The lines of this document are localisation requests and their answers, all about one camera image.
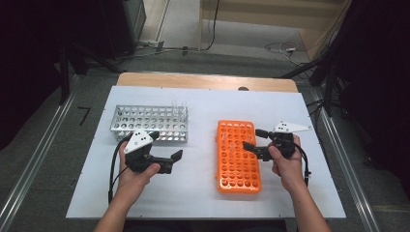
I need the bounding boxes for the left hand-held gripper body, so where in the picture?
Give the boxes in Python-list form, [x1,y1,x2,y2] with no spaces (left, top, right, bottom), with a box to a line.
[123,129,175,175]

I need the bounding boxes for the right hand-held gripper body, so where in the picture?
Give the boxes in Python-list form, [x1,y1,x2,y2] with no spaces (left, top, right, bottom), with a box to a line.
[254,121,313,162]

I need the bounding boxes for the silver metal test tube rack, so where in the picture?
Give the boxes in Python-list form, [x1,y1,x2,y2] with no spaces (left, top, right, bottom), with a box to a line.
[109,104,190,143]

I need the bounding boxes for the orange plastic test tube rack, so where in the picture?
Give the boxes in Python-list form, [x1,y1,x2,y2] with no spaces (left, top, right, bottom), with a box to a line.
[215,119,263,195]

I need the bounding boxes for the person's right hand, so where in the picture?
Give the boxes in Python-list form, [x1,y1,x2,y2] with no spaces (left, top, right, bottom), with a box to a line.
[268,134,308,195]

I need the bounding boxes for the person's left hand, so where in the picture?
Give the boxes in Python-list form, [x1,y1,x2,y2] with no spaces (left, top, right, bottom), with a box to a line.
[117,149,161,198]

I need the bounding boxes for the white board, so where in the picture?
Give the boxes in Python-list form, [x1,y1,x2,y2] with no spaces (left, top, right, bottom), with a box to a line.
[66,85,347,220]

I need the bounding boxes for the wooden table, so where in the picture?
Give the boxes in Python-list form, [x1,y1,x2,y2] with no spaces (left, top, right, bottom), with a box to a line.
[115,72,299,94]

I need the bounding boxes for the black metal stand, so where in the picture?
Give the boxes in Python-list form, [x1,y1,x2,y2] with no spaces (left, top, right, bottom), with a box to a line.
[279,57,339,118]
[57,44,124,105]

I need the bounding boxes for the dark cabinet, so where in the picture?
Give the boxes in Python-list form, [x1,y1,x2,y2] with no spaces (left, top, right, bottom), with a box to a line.
[96,0,148,61]

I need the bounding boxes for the dark curtain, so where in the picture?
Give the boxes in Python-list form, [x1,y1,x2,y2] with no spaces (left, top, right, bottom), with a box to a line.
[322,0,410,201]
[0,0,107,153]

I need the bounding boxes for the light wooden partition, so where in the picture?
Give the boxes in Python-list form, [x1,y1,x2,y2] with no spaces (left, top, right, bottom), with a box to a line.
[197,0,352,62]

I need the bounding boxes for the right hand-held gripper black cable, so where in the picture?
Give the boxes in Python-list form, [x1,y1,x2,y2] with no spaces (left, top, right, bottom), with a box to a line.
[293,143,312,188]

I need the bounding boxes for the hand-held gripper black cable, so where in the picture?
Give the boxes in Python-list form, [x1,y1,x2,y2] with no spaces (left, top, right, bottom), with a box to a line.
[293,143,312,188]
[107,135,133,205]

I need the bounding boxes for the left hand-held gripper black cable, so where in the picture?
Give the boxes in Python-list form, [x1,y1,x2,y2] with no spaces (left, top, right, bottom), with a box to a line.
[107,135,133,205]

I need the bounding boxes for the black floor cables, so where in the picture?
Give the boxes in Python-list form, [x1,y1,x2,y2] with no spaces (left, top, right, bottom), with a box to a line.
[306,98,327,138]

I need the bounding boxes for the grey floor cable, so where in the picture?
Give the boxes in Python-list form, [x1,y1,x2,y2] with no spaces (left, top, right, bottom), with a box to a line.
[122,40,199,61]

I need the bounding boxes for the white floor cable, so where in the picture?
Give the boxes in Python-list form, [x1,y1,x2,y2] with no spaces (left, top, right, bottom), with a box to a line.
[264,41,304,67]

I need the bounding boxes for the metal floor rail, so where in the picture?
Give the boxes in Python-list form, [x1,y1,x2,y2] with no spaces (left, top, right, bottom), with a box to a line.
[308,90,382,232]
[0,75,81,228]

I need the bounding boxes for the black hanging cable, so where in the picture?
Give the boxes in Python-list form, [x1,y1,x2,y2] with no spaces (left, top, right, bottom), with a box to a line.
[199,0,221,52]

